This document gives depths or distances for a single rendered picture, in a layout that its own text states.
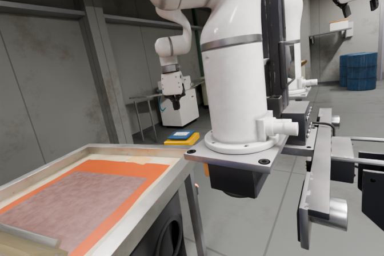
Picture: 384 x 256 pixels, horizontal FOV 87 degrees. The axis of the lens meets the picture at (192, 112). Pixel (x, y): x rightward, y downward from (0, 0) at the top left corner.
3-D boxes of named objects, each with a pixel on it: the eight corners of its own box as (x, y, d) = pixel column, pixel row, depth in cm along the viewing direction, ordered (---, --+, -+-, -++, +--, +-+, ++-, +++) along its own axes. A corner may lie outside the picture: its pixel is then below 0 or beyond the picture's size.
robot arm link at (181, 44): (158, 8, 63) (162, 62, 80) (196, 5, 66) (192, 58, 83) (152, -4, 68) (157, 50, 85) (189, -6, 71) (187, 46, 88)
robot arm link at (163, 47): (179, 34, 77) (154, 36, 75) (183, 62, 79) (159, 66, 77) (172, 40, 91) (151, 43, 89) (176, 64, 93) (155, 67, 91)
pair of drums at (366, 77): (371, 82, 595) (372, 50, 575) (378, 90, 497) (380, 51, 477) (339, 84, 639) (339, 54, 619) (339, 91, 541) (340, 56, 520)
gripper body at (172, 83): (184, 67, 91) (187, 91, 93) (164, 70, 95) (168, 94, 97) (176, 68, 84) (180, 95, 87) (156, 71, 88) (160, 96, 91)
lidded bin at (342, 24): (347, 28, 591) (347, 19, 586) (348, 28, 563) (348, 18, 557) (329, 32, 617) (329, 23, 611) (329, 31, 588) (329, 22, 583)
